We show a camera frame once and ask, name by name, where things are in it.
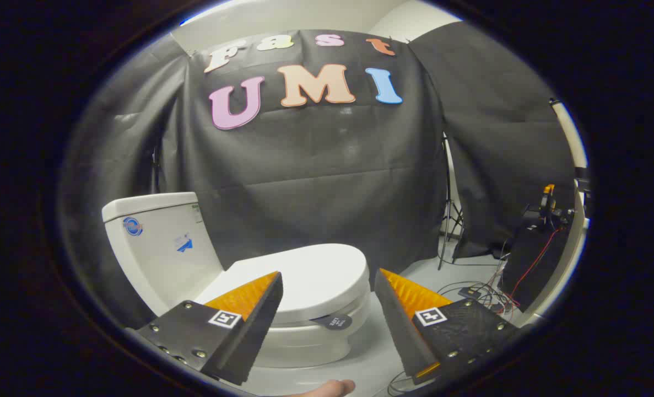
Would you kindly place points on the white toilet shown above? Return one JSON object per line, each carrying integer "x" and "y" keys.
{"x": 161, "y": 253}

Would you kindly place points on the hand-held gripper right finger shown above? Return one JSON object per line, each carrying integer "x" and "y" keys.
{"x": 401, "y": 325}

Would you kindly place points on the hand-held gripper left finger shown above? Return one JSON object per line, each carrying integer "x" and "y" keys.
{"x": 255, "y": 331}

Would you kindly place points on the black backdrop cloth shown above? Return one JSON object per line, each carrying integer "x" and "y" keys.
{"x": 315, "y": 176}

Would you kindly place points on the small black floor box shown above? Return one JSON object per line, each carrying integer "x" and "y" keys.
{"x": 470, "y": 291}

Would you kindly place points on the black tripod light stand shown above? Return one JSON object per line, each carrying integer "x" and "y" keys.
{"x": 449, "y": 193}

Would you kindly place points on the black covered stand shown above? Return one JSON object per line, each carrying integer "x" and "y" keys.
{"x": 530, "y": 264}

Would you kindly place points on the white pole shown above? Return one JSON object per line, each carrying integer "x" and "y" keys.
{"x": 572, "y": 135}

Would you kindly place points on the white toilet lid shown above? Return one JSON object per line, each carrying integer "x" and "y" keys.
{"x": 315, "y": 275}

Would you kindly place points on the black and orange device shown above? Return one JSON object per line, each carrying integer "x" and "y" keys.
{"x": 548, "y": 207}

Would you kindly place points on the white toilet tank cover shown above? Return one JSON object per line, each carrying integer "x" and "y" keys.
{"x": 145, "y": 205}

